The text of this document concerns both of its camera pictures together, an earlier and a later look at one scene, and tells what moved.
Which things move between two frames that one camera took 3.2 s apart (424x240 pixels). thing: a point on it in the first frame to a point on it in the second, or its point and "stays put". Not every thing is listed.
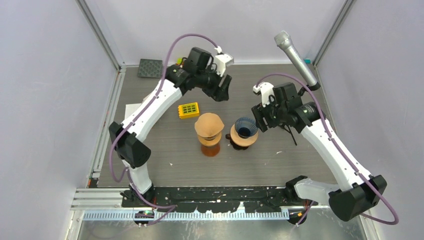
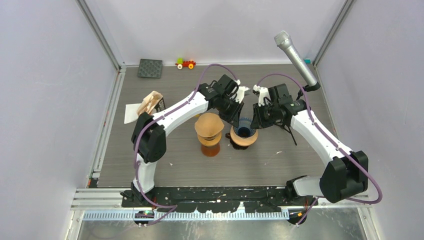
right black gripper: [259, 111] stays put
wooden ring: [241, 141] stays put
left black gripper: [219, 93] to [234, 118]
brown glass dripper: [228, 136] stays put
